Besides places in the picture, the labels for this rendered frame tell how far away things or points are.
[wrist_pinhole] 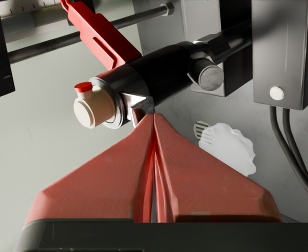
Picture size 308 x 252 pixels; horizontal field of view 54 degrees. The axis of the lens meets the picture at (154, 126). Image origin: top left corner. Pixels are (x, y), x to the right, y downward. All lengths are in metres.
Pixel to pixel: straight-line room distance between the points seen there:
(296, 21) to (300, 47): 0.02
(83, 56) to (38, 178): 0.19
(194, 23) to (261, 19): 0.06
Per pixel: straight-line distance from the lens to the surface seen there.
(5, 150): 0.45
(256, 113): 0.44
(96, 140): 0.51
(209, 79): 0.16
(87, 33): 0.19
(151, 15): 0.44
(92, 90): 0.16
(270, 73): 0.23
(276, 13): 0.22
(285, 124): 0.25
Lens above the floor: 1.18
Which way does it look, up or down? 35 degrees down
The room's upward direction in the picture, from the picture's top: 122 degrees counter-clockwise
